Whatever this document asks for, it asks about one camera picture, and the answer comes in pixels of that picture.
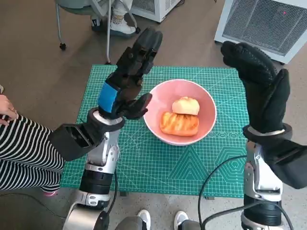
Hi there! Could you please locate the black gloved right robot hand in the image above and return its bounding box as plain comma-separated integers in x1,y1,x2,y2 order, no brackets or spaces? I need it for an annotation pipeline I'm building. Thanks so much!
220,41,291,134

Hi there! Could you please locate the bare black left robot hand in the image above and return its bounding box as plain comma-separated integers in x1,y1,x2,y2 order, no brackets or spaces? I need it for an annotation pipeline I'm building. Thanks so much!
97,27,164,120

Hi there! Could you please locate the pink bowl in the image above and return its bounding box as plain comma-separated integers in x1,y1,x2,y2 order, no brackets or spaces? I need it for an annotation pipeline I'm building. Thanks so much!
143,79,218,146

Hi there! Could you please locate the round toy bread bun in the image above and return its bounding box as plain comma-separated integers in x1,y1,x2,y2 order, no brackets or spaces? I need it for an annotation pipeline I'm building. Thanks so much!
172,96,201,115

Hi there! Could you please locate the rectangular braided toy bread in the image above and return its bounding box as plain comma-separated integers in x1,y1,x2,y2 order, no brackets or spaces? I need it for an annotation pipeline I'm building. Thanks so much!
160,111,200,137

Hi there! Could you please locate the grey office chair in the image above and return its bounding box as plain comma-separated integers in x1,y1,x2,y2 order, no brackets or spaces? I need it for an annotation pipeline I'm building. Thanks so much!
55,0,142,65

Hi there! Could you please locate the seated person in white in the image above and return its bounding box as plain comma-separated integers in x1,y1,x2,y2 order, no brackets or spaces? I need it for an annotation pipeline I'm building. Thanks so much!
91,0,137,37

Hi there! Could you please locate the small white mesh cabinet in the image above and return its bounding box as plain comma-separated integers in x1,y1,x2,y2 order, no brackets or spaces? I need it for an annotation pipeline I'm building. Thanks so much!
130,0,183,24

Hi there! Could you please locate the large white mesh cabinet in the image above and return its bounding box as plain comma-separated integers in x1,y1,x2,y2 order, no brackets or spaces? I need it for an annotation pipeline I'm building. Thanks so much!
214,0,307,65

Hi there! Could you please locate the green cutting mat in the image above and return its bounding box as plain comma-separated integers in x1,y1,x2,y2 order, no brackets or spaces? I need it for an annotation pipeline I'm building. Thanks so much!
59,64,249,198

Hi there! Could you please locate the person's hand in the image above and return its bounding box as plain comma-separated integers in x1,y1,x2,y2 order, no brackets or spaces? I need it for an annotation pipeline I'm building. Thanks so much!
0,94,19,126

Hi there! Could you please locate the person in striped clothing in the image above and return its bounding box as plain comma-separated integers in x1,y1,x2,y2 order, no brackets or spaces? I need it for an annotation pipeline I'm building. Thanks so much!
0,83,65,197

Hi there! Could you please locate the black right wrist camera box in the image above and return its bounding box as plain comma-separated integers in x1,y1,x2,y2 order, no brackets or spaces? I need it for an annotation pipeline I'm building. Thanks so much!
263,140,307,190

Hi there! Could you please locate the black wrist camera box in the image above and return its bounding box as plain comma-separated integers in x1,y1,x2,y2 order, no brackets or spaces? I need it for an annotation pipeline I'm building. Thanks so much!
263,140,307,190
47,123,106,161

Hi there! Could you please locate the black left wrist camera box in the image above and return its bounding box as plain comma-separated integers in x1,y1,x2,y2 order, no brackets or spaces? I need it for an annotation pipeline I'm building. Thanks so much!
47,123,106,161

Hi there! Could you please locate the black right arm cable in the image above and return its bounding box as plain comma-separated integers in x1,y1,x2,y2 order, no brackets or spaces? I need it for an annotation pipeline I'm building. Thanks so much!
201,200,283,230
198,155,248,230

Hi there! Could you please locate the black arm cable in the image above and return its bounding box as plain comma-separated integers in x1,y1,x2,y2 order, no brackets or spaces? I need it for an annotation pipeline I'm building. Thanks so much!
201,200,283,230
106,171,118,213
198,155,248,230

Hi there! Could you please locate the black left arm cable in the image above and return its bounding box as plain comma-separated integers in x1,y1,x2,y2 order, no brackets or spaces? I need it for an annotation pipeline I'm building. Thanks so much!
106,171,118,213

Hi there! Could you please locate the thin black floor cable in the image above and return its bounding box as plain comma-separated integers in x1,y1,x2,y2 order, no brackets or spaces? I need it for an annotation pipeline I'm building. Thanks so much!
0,192,69,217

